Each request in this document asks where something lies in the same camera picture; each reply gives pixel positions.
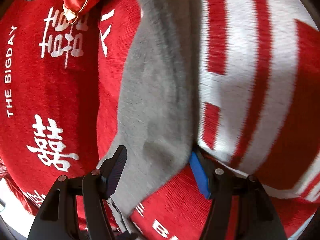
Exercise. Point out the red wedding blanket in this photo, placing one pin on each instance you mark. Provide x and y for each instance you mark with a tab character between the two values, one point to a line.
255	108

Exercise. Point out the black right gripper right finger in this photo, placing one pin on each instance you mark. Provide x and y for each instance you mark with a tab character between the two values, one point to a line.
240	209

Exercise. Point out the grey garment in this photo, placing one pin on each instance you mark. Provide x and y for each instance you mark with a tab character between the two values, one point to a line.
146	94

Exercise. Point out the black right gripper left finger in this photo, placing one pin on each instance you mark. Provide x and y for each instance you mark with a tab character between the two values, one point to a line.
57	217

